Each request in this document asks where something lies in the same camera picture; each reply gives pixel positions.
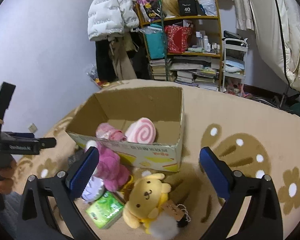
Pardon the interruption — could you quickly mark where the green tissue pack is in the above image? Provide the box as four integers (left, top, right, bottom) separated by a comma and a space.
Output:
86, 191, 124, 229

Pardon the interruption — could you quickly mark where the pink plush bear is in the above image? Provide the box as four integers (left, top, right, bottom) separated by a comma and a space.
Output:
85, 140, 130, 192

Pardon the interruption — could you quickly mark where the white black fluffy pompom keychain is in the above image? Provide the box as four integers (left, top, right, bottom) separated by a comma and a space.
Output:
148, 204, 191, 240

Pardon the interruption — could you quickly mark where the pink item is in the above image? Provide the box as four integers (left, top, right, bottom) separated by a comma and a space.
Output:
96, 122, 127, 141

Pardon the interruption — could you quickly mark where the yellow plush dog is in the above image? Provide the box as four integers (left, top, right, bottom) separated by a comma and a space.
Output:
122, 172, 183, 235

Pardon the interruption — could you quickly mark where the pink swirl roll plush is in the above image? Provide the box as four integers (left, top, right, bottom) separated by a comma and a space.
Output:
125, 118, 156, 144

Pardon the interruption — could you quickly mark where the person's left hand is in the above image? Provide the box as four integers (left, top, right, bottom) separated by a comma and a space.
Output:
0, 159, 17, 194

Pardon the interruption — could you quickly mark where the beige patterned carpet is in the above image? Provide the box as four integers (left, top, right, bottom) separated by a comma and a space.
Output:
13, 80, 300, 239

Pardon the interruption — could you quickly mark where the plastic bag of toys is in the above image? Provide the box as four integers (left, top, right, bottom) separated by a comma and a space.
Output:
87, 64, 110, 89

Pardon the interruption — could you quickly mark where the cardboard box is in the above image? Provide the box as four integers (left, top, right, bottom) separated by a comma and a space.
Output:
66, 87, 184, 172

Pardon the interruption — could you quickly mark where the beige hanging coat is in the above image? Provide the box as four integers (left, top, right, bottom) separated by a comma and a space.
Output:
109, 33, 137, 80

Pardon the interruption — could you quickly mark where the white puffer jacket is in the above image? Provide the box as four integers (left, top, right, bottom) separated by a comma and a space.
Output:
88, 0, 139, 42

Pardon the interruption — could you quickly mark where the white trolley cart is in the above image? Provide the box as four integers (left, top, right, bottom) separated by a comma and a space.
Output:
222, 30, 248, 97

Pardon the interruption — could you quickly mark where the stack of books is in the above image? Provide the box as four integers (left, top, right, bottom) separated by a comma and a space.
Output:
149, 59, 172, 81

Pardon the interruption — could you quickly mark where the teal bag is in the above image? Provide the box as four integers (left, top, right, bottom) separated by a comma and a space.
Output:
143, 24, 165, 60

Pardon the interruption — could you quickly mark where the yellow metal shelf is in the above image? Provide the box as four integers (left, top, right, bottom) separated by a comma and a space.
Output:
136, 0, 223, 89

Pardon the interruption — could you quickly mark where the cream folded mattress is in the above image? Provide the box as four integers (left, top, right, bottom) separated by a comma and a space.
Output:
249, 0, 300, 91

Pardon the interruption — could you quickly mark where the red patterned bag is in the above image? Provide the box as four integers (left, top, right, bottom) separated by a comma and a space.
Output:
165, 25, 192, 54

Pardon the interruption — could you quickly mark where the black purple printed bag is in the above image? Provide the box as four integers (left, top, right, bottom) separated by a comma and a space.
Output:
138, 0, 161, 22

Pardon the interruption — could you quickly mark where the blonde wig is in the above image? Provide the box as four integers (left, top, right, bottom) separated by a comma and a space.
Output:
161, 0, 180, 17

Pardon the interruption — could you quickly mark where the black box with number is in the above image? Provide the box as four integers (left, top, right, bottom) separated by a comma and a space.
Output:
178, 0, 198, 16

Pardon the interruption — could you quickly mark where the upper wall socket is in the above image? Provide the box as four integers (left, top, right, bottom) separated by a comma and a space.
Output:
28, 123, 38, 133

